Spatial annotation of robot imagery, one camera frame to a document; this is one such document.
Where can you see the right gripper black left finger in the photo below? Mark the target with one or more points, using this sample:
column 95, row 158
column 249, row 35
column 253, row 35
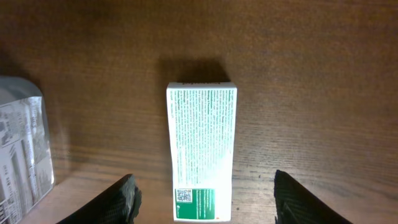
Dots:
column 119, row 203

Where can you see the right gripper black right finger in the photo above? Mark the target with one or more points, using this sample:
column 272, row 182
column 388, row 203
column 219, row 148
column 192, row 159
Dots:
column 297, row 205

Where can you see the white green medicine box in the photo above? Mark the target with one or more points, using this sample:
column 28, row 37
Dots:
column 202, row 121

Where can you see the clear plastic container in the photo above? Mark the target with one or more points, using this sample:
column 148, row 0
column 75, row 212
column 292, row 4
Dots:
column 27, row 174

